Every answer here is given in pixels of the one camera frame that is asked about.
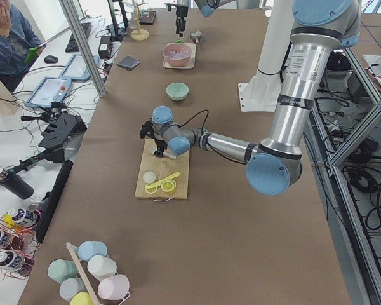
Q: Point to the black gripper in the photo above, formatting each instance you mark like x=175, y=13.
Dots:
x=160, y=145
x=180, y=14

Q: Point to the white ceramic spoon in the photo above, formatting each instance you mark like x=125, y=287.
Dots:
x=169, y=154

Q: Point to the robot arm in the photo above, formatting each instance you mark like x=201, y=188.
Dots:
x=274, y=164
x=206, y=7

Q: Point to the metal ice scoop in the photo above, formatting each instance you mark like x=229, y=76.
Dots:
x=196, y=36

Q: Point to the pink bowl of ice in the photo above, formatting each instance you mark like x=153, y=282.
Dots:
x=177, y=54

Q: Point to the mint green bowl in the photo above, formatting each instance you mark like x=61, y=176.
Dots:
x=177, y=91

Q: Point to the wooden cutting board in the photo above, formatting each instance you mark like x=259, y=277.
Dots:
x=163, y=167

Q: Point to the yellow plastic knife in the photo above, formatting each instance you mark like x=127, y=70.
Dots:
x=158, y=183

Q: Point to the lemon slice near bun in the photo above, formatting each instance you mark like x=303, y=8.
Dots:
x=151, y=190

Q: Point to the wooden mug tree stand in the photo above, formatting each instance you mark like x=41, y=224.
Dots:
x=138, y=34

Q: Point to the cream plastic tray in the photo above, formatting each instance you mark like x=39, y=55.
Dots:
x=191, y=62

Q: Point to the grey folded cloth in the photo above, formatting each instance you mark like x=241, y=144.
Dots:
x=128, y=62

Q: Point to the black power adapter box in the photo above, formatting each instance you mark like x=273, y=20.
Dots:
x=105, y=47

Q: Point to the blue teach pendant far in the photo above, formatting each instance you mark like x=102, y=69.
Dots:
x=75, y=69

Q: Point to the blue teach pendant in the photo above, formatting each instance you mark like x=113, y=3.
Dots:
x=75, y=69
x=49, y=90

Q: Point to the blue teach pendant near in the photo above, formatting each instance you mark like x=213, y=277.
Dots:
x=49, y=90

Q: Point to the blue plastic cup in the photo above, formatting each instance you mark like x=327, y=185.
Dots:
x=88, y=249

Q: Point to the white plastic cup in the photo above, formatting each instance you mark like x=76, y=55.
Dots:
x=102, y=267

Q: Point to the black computer mouse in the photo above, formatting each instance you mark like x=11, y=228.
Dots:
x=50, y=59

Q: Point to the wooden cup rack pole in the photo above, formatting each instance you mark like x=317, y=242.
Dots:
x=72, y=250

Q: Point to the pink plastic cup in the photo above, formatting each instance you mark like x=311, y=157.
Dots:
x=114, y=288

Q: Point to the black thermos bottle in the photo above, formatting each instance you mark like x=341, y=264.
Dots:
x=15, y=184

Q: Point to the green plastic cup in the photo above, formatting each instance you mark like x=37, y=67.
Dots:
x=60, y=270

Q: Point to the grey plastic cup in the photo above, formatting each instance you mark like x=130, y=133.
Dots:
x=70, y=287

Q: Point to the yellow plastic cup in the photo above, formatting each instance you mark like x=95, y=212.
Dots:
x=81, y=298

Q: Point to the person in blue shirt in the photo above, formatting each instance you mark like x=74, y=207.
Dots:
x=16, y=39

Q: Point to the lemon slice near handle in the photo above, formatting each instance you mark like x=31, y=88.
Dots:
x=168, y=186

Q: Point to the steel cutting board handle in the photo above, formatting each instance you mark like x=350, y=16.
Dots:
x=161, y=200

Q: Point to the black camera bracket stand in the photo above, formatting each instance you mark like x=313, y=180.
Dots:
x=56, y=133

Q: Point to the aluminium frame post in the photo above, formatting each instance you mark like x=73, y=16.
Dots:
x=73, y=20

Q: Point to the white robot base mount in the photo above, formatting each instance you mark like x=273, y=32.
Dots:
x=261, y=92

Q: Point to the copper wire bottle basket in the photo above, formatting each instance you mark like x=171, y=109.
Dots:
x=18, y=246

